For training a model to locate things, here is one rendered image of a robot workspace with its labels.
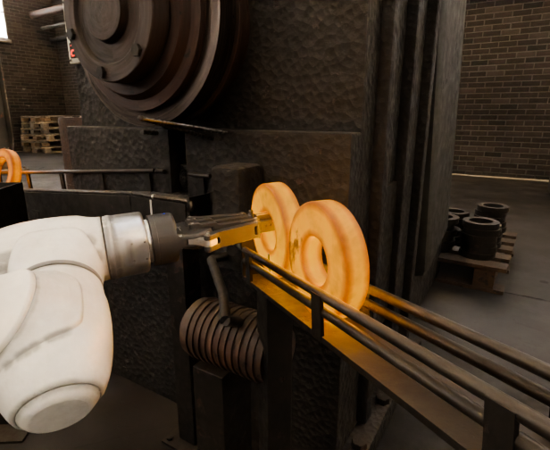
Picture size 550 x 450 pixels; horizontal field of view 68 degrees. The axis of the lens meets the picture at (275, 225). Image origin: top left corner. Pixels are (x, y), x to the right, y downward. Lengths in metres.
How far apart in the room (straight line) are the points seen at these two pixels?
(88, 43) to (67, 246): 0.61
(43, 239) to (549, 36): 6.65
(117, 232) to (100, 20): 0.54
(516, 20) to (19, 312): 6.77
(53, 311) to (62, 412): 0.09
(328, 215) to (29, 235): 0.36
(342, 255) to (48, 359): 0.31
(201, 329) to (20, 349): 0.45
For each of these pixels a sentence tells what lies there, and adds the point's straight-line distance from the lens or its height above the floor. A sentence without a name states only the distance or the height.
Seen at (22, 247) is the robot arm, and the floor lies 0.76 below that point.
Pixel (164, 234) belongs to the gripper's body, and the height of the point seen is 0.75.
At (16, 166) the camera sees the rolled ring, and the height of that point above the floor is 0.73.
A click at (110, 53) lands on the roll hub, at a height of 1.03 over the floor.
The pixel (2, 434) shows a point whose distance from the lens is 1.55.
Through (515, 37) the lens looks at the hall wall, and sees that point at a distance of 6.87.
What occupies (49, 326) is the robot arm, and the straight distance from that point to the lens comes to 0.44.
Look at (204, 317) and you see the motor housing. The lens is 0.83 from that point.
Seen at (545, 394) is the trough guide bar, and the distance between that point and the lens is 0.39.
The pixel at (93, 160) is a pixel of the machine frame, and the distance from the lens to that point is 1.39.
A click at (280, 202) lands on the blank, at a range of 0.61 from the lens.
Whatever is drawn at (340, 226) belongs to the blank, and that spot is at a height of 0.78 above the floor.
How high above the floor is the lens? 0.91
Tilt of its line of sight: 15 degrees down
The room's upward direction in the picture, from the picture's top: straight up
